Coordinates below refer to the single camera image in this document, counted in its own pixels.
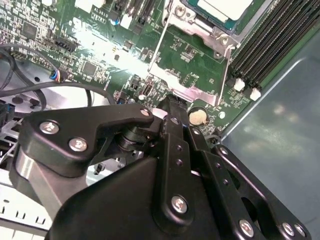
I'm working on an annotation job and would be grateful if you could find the silver-topped CPU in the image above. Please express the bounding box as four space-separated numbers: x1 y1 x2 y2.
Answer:
186 0 254 35

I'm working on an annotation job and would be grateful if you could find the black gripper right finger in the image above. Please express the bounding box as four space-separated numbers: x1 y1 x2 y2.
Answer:
174 95 313 240

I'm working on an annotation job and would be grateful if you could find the metal socket cover frame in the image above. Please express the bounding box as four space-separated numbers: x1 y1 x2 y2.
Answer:
147 14 241 106

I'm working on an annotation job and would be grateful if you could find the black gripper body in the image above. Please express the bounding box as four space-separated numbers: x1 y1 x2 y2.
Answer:
50 157 236 240

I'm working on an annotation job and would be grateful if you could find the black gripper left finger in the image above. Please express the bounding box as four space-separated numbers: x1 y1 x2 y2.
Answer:
9 93 198 235

